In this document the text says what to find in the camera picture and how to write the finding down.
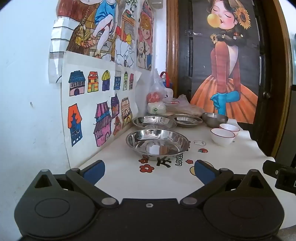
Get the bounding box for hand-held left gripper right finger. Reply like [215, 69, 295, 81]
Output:
[181, 160, 272, 207]

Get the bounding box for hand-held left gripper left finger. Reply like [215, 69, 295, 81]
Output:
[28, 160, 119, 208]

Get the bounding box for white bowl red rim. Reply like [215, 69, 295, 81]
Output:
[210, 128, 236, 147]
[219, 123, 241, 138]

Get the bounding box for steel bowl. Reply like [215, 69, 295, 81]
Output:
[202, 112, 229, 128]

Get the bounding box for large steel plate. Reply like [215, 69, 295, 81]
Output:
[125, 129, 191, 162]

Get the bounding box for colourful house drawing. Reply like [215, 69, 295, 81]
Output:
[60, 51, 142, 167]

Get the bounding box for bag of flatbreads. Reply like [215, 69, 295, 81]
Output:
[147, 94, 204, 117]

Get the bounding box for white bottle blue cap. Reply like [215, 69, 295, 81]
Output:
[161, 72, 174, 99]

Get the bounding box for red tomato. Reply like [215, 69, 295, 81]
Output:
[147, 91, 162, 103]

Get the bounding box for clear plastic bag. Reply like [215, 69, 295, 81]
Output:
[147, 68, 168, 105]

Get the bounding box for orange dress girl poster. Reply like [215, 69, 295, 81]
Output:
[190, 0, 260, 124]

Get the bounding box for dark door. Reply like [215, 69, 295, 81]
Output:
[178, 0, 278, 151]

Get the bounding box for colourful girl drawing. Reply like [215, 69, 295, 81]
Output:
[57, 0, 137, 67]

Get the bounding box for wooden door frame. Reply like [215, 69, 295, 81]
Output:
[166, 0, 293, 158]

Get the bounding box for white wall fixture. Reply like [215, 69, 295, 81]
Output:
[146, 0, 166, 10]

